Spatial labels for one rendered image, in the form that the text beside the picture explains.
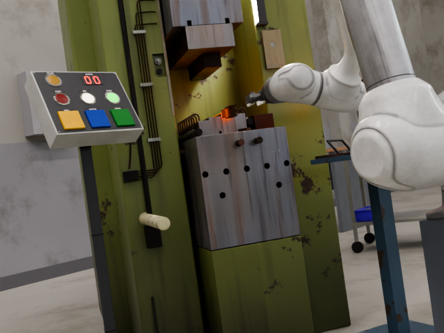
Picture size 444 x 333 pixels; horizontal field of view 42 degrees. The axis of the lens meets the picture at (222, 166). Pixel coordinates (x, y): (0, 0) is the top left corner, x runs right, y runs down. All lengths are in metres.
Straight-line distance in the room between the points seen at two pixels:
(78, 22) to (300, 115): 1.15
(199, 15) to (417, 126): 1.45
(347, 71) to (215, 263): 0.96
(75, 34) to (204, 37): 0.77
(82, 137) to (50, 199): 3.80
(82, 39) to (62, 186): 3.12
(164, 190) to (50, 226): 3.45
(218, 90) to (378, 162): 1.84
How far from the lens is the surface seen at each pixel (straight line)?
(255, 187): 2.32
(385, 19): 1.24
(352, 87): 1.74
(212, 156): 2.28
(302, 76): 1.66
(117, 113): 2.13
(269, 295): 2.38
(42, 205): 5.77
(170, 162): 2.44
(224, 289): 2.31
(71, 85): 2.15
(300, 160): 2.62
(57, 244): 5.84
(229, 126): 2.37
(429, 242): 1.34
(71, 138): 2.02
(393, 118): 1.14
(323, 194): 2.66
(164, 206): 2.44
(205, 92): 2.87
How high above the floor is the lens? 0.76
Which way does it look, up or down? 1 degrees up
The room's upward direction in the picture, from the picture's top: 8 degrees counter-clockwise
